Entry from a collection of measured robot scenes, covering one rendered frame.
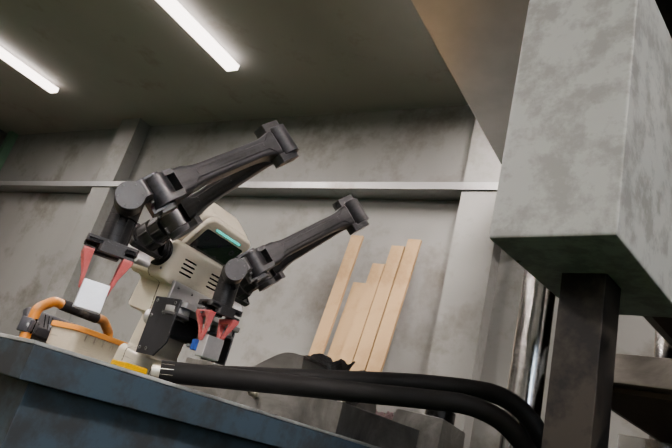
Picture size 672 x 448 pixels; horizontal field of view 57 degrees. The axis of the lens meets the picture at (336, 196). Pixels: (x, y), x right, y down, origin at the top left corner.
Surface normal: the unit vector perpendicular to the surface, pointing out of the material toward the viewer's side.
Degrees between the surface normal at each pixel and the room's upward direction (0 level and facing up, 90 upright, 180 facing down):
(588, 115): 90
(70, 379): 90
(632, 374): 90
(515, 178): 90
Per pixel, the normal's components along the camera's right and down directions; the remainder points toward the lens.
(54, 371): 0.74, -0.07
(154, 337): -0.47, -0.45
